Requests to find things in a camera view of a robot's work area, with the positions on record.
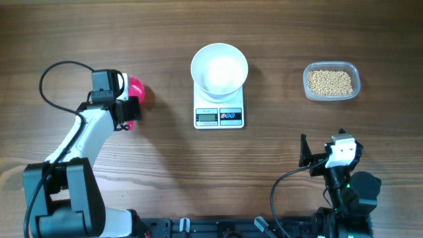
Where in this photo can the soybeans pile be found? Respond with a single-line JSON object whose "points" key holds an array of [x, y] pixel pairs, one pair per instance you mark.
{"points": [[330, 83]]}

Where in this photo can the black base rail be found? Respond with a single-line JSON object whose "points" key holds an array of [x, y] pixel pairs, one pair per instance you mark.
{"points": [[231, 228]]}

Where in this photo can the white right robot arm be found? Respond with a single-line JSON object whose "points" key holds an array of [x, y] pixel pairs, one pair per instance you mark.
{"points": [[353, 197]]}

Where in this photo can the pink measuring scoop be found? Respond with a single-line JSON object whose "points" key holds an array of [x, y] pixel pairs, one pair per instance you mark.
{"points": [[136, 95]]}

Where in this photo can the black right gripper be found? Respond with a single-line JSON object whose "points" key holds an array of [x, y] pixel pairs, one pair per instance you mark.
{"points": [[306, 154]]}

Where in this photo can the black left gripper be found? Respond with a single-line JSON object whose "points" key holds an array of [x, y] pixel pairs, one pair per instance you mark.
{"points": [[133, 114]]}

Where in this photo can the white digital kitchen scale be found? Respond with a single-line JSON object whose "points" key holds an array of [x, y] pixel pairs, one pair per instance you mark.
{"points": [[217, 112]]}

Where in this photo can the white bowl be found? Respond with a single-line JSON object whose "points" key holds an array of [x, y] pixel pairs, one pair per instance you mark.
{"points": [[219, 69]]}

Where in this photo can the clear plastic container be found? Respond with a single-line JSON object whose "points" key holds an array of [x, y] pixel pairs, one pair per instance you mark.
{"points": [[349, 68]]}

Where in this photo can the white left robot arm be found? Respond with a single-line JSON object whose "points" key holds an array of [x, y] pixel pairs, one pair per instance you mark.
{"points": [[62, 196]]}

